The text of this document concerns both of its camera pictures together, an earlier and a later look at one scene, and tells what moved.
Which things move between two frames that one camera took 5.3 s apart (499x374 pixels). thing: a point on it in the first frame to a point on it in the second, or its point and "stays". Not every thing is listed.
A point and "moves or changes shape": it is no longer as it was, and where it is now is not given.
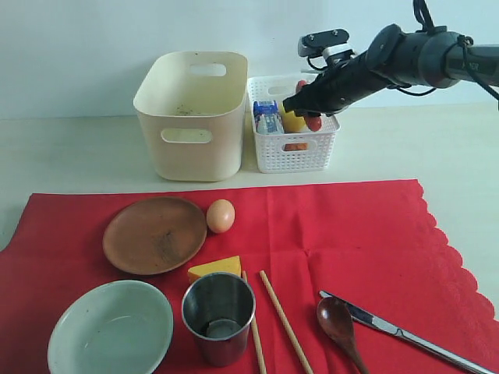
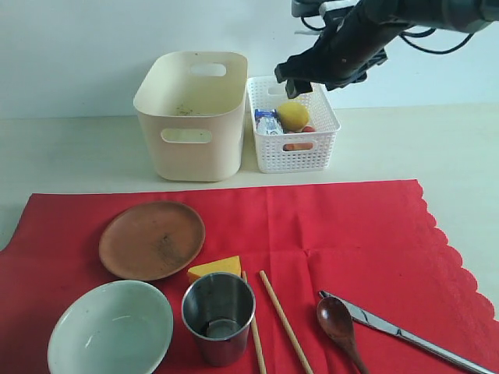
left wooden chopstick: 256,334 stays
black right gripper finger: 305,114 to 294,87
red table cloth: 375,245 stays
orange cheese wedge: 231,265 stays
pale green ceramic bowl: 122,328 stays
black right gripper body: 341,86 to 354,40
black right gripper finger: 296,103 to 281,72
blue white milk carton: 268,118 moves or changes shape
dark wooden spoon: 337,319 stays
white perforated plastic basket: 309,152 stays
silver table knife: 362,316 stays
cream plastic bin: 192,105 stays
